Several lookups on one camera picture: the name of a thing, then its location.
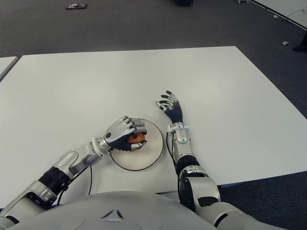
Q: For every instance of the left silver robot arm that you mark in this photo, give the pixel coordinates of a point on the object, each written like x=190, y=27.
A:
x=69, y=160

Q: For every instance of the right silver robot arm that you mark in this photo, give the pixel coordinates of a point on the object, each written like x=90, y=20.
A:
x=182, y=141

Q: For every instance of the red-yellow apple with blue sticker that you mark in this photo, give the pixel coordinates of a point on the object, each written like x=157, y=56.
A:
x=137, y=138

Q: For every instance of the small white floor object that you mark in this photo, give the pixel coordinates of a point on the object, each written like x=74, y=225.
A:
x=285, y=42

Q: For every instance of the grey robot torso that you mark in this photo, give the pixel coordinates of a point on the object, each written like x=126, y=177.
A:
x=108, y=210

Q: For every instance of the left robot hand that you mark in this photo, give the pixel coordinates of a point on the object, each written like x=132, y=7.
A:
x=117, y=131

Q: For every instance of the dark patterned floor object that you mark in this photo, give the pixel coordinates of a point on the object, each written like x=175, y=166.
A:
x=76, y=6

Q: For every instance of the white plate with black rim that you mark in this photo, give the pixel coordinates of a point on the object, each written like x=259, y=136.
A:
x=144, y=158

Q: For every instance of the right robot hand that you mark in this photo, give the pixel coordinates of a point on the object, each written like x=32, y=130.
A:
x=175, y=111

